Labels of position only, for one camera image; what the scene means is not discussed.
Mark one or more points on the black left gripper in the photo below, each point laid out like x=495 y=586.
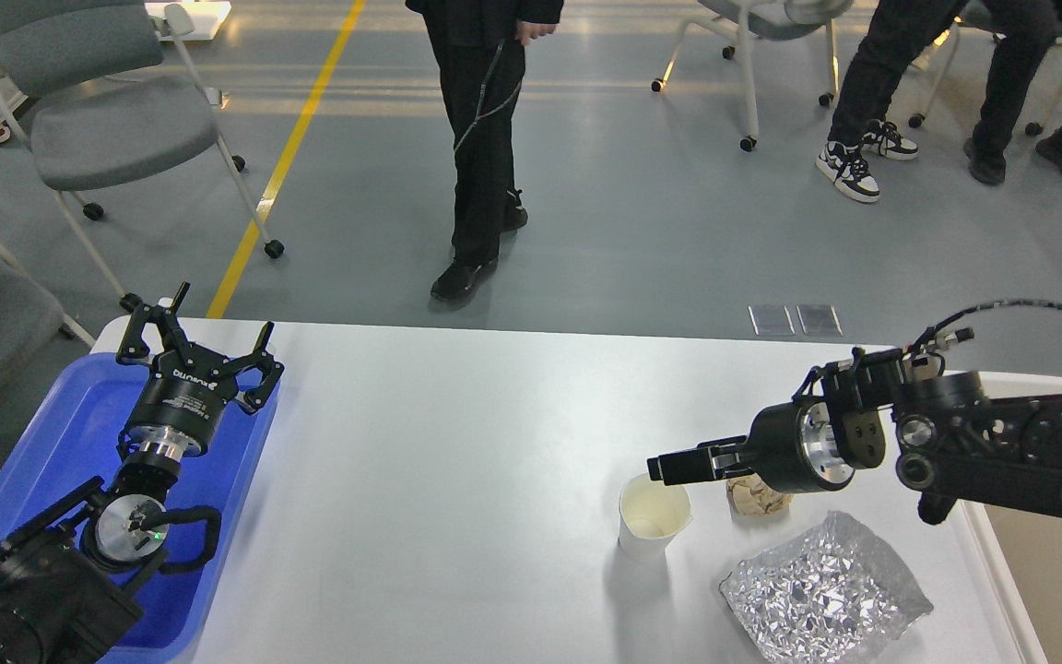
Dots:
x=182 y=403

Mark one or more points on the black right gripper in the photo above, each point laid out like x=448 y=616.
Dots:
x=792 y=448

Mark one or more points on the brown paper ball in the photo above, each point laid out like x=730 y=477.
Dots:
x=751 y=496

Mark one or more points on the white paper cup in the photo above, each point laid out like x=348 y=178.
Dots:
x=651 y=514

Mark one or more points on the aluminium foil sheet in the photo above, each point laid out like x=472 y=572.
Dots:
x=836 y=593

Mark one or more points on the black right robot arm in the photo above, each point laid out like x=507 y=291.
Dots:
x=955 y=443

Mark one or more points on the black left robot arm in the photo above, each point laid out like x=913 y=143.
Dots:
x=119 y=503

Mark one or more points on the metal floor plate left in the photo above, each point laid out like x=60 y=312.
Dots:
x=771 y=321

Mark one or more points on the metal floor plate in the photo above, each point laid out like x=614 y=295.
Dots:
x=819 y=320
x=771 y=321

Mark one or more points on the blue plastic tray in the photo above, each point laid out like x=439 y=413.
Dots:
x=72 y=438

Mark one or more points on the metal floor plate right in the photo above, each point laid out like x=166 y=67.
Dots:
x=819 y=320

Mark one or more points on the grey chair left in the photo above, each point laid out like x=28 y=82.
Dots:
x=117 y=135

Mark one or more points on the beige plastic bin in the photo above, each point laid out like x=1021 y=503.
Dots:
x=1024 y=553

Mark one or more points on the person in black clothes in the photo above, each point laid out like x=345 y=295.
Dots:
x=479 y=47

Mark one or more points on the white chair centre background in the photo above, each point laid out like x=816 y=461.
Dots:
x=742 y=23

